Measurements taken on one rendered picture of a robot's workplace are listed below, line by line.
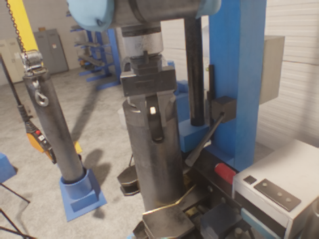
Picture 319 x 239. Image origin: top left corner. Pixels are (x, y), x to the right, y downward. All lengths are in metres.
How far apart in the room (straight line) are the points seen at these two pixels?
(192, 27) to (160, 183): 0.71
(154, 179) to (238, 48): 0.64
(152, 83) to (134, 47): 0.09
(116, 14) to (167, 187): 0.74
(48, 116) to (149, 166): 1.34
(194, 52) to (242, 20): 0.26
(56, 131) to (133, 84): 1.63
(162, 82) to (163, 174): 0.48
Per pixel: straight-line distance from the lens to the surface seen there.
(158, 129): 0.50
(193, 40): 1.05
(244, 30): 0.95
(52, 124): 2.06
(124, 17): 0.35
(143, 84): 0.50
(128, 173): 1.22
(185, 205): 1.01
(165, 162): 0.86
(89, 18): 0.36
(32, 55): 1.98
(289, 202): 0.80
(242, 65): 0.97
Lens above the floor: 1.76
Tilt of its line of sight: 26 degrees down
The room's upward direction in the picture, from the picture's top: 8 degrees counter-clockwise
